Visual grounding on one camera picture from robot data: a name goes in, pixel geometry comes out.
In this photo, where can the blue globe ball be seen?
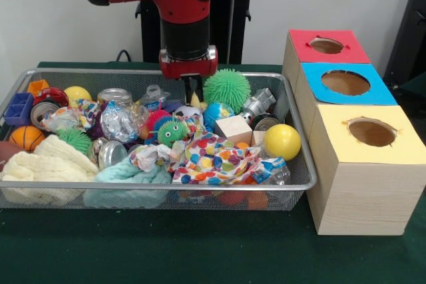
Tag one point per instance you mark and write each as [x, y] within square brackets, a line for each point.
[218, 114]

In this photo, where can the black stand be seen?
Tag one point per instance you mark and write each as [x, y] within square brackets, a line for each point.
[409, 31]

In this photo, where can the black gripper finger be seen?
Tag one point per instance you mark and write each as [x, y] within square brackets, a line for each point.
[188, 89]
[199, 86]

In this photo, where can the small soccer ball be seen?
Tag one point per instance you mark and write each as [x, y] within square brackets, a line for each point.
[186, 111]

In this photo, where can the cream knitted cloth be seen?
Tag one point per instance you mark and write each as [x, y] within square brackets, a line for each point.
[50, 164]

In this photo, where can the purple plastic block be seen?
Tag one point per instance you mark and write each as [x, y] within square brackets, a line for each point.
[18, 109]

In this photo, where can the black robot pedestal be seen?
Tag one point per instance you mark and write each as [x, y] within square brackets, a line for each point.
[233, 31]

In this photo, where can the large yellow ball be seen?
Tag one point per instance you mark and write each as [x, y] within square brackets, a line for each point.
[282, 141]

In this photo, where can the pale yellow plush toy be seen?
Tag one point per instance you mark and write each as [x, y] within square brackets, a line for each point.
[195, 99]

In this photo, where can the green-headed spiky caterpillar toy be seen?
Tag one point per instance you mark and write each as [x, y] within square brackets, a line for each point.
[171, 132]

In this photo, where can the silver mesh bin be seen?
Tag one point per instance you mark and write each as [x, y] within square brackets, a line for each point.
[100, 79]

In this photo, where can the wooden box with three holes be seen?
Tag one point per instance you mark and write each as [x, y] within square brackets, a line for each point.
[362, 197]

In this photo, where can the dark green tablecloth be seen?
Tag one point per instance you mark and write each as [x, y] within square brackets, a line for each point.
[166, 247]

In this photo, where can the green-covered side table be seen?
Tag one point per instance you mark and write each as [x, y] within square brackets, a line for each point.
[416, 86]

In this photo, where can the large green spiky ball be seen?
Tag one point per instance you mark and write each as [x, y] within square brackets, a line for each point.
[228, 91]

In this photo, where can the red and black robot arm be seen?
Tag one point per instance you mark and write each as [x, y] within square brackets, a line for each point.
[184, 31]

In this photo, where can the polka dot cloth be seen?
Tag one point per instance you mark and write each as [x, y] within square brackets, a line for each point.
[213, 157]

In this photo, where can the wooden cube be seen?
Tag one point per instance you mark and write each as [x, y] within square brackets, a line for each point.
[234, 129]

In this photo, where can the small orange basketball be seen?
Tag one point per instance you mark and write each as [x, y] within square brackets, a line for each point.
[26, 137]

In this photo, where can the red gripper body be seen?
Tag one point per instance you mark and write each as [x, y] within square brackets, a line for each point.
[188, 68]

